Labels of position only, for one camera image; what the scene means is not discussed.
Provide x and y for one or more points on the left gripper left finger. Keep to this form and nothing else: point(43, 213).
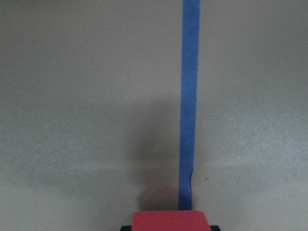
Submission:
point(126, 228)

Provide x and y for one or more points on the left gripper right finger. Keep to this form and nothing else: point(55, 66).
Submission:
point(214, 227)

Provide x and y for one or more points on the red block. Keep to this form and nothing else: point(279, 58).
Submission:
point(177, 220)

